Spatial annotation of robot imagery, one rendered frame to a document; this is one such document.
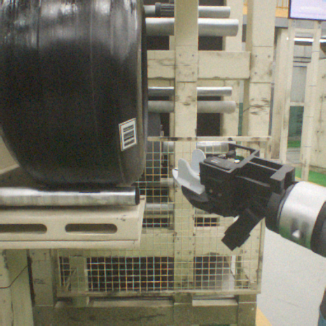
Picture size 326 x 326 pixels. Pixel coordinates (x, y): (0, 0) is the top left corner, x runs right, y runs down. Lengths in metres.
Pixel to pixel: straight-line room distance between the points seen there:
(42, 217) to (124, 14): 0.46
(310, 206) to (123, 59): 0.39
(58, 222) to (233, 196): 0.43
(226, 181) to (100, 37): 0.33
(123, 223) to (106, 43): 0.38
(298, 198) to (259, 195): 0.06
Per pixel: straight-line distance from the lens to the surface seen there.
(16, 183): 0.88
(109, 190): 0.68
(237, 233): 0.44
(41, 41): 0.58
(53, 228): 0.71
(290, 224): 0.36
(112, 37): 0.55
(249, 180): 0.38
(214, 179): 0.39
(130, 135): 0.58
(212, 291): 1.39
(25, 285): 1.06
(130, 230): 0.68
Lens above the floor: 1.10
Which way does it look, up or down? 10 degrees down
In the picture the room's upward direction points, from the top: straight up
